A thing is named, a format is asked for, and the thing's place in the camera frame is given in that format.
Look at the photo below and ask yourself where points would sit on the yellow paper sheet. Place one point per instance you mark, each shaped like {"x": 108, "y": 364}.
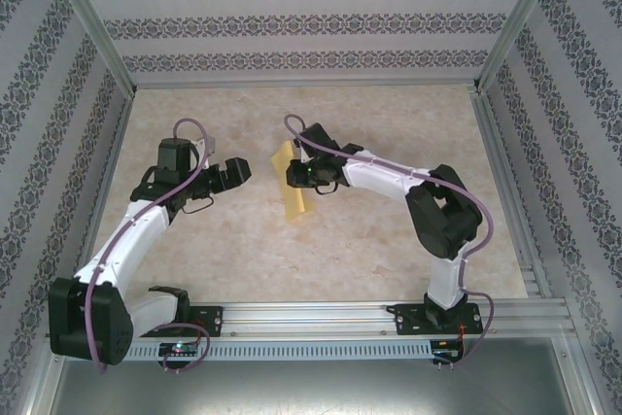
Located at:
{"x": 294, "y": 203}

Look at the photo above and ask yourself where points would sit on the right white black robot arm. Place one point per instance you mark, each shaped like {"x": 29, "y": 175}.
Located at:
{"x": 379, "y": 172}

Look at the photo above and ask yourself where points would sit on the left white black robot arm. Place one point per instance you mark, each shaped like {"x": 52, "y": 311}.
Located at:
{"x": 136, "y": 235}

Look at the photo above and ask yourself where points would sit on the grey metal sheet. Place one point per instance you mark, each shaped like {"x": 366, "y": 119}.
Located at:
{"x": 311, "y": 390}

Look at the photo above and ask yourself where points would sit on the aluminium side rail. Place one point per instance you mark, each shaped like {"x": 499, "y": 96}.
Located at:
{"x": 510, "y": 191}
{"x": 104, "y": 191}

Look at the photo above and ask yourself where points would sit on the aluminium frame cross beam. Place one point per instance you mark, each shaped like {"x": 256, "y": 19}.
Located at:
{"x": 306, "y": 83}

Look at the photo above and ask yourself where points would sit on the aluminium mounting rail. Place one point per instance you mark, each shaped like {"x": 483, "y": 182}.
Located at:
{"x": 301, "y": 318}

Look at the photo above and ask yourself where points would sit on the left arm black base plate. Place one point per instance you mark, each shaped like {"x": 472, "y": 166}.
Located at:
{"x": 209, "y": 320}

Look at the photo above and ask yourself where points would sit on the aluminium frame post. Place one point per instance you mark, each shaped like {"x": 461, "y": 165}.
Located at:
{"x": 92, "y": 26}
{"x": 520, "y": 21}

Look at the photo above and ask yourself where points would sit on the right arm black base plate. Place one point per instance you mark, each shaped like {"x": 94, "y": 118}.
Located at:
{"x": 405, "y": 320}

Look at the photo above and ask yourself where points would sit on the aluminium frame leg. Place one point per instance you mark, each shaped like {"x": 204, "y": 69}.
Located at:
{"x": 580, "y": 376}
{"x": 41, "y": 381}

